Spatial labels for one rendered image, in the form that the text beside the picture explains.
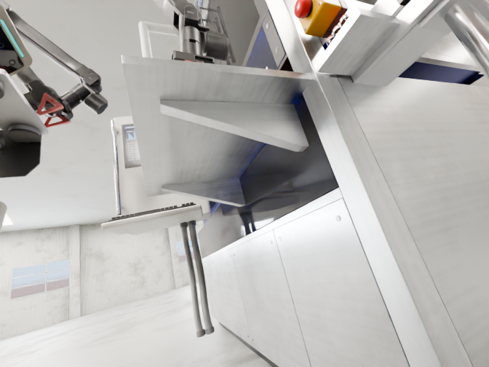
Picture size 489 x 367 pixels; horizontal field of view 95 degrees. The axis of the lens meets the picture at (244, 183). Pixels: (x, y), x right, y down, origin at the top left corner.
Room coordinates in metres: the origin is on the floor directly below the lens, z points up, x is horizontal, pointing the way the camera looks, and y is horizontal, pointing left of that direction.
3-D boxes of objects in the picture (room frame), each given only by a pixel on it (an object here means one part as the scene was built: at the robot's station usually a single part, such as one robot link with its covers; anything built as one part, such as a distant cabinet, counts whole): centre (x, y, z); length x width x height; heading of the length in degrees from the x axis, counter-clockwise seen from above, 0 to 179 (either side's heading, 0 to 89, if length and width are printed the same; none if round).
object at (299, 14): (0.37, -0.23, 0.99); 0.04 x 0.04 x 0.04; 24
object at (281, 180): (1.40, 0.20, 0.73); 1.98 x 0.01 x 0.25; 24
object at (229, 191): (0.93, 0.18, 0.80); 0.34 x 0.03 x 0.13; 114
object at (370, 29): (0.39, -0.31, 0.87); 0.14 x 0.13 x 0.02; 114
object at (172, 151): (0.70, 0.07, 0.87); 0.70 x 0.48 x 0.02; 24
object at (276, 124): (0.47, -0.02, 0.80); 0.34 x 0.03 x 0.13; 114
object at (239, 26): (0.69, -0.12, 1.51); 0.43 x 0.01 x 0.59; 24
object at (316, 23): (0.39, -0.27, 1.00); 0.08 x 0.07 x 0.07; 114
